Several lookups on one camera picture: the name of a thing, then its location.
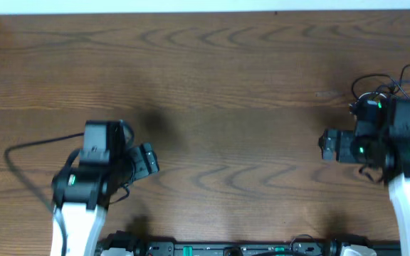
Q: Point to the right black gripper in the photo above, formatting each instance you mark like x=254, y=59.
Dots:
x=328, y=145

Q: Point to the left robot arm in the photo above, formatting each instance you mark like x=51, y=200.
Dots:
x=83, y=188

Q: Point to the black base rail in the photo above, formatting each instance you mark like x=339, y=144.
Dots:
x=123, y=243

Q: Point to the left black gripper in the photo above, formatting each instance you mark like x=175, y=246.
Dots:
x=147, y=160

